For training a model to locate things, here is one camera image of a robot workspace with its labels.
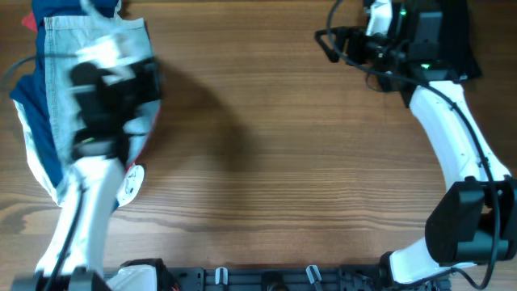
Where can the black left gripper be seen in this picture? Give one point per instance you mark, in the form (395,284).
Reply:
(149,75)

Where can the light blue denim shorts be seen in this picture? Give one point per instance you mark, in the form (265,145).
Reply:
(93,42)

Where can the white garment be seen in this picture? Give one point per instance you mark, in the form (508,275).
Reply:
(33,159)

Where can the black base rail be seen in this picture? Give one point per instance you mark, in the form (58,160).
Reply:
(311,278)

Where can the black folded garment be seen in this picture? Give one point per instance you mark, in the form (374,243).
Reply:
(454,39)

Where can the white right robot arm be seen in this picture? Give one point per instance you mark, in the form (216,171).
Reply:
(475,222)

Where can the dark blue shirt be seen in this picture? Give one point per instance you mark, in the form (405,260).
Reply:
(30,90)

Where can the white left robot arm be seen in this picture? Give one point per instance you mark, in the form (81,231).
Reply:
(74,258)

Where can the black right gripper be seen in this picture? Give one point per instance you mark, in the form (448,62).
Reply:
(359,37)

